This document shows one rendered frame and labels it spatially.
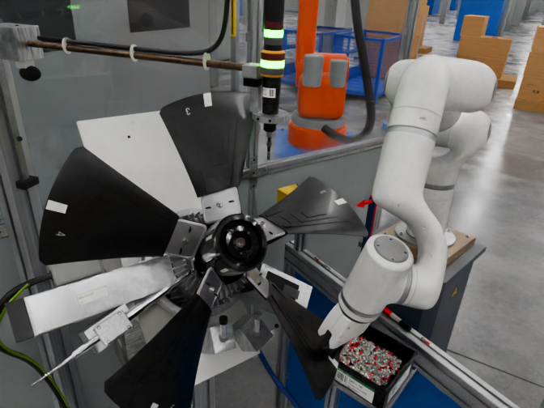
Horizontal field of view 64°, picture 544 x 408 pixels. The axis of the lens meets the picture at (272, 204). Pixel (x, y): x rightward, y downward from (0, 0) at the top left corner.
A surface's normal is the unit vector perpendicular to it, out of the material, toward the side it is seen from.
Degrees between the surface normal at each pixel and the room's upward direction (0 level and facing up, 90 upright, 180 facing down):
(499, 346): 0
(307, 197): 10
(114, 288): 50
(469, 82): 72
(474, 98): 89
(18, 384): 90
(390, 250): 17
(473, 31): 90
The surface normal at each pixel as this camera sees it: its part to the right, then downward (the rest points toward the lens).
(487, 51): -0.48, 0.38
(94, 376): 0.58, 0.40
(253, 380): 0.04, -0.89
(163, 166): 0.47, -0.27
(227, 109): -0.05, -0.25
